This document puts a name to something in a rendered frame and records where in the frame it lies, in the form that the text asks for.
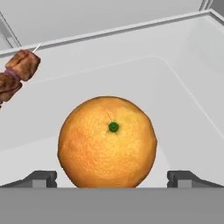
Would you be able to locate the white fridge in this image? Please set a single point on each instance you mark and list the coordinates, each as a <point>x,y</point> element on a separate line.
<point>122,58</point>

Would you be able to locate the brown meat kebab skewer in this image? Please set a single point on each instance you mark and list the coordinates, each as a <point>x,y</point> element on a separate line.
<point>18,73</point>

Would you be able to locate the orange with green stem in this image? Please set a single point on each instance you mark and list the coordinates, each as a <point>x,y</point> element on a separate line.
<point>107,143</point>

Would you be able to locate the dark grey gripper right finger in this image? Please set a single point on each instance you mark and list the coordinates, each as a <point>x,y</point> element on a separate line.
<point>183,178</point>

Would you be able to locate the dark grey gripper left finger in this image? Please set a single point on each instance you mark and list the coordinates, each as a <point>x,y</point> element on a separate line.
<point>40,178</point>

